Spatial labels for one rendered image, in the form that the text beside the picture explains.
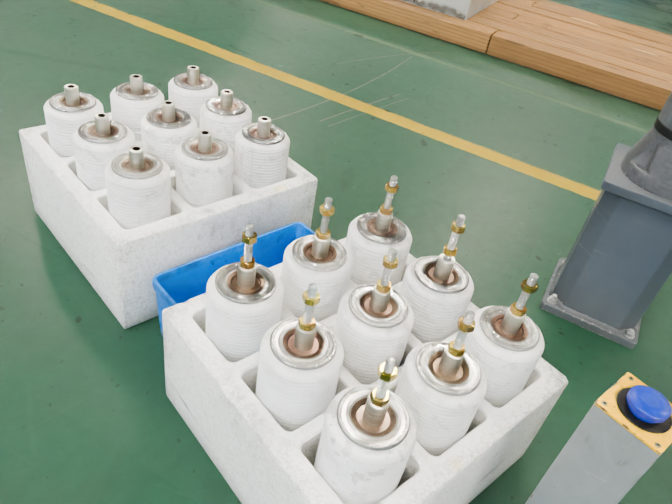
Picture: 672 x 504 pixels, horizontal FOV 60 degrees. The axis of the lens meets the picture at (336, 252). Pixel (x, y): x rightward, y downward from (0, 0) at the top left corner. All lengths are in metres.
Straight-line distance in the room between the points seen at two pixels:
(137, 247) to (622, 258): 0.83
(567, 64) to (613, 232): 1.45
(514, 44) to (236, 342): 2.00
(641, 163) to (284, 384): 0.74
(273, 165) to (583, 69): 1.68
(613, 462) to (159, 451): 0.57
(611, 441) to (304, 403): 0.32
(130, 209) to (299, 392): 0.43
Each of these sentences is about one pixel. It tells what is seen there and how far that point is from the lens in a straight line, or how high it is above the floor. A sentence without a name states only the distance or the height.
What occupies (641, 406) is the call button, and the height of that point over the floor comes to 0.33.
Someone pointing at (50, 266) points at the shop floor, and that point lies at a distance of 1.17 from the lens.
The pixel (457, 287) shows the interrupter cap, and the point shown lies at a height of 0.25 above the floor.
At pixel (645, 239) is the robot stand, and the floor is 0.22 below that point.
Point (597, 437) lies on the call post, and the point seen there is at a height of 0.28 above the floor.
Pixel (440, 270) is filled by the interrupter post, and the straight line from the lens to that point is 0.79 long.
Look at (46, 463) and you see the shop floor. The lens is 0.90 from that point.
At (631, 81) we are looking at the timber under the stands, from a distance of 2.50.
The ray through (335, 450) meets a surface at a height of 0.23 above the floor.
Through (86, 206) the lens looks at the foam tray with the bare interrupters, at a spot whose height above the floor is 0.18.
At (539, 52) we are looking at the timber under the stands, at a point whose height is 0.07.
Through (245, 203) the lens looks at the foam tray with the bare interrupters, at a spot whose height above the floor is 0.18.
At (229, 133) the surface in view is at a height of 0.22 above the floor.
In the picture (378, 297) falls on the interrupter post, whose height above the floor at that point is 0.27.
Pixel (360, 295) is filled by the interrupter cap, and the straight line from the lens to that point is 0.73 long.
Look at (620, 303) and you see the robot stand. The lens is 1.21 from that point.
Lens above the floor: 0.74
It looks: 38 degrees down
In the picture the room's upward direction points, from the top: 11 degrees clockwise
